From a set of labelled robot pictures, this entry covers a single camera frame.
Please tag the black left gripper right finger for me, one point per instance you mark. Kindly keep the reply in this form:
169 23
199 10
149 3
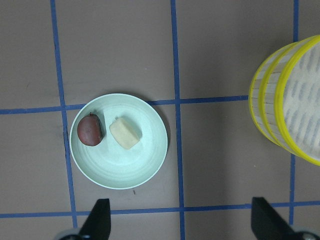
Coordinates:
267 224

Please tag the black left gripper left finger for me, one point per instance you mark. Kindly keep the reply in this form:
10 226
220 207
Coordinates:
98 223

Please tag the pale yellow bun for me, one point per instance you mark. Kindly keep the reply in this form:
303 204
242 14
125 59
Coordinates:
124 133

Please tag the reddish brown bun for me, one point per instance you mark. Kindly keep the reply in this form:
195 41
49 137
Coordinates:
89 130

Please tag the yellow steamer layer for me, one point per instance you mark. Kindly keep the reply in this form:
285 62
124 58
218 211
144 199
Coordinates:
255 92
290 102

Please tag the light green plate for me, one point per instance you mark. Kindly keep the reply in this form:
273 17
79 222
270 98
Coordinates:
133 147

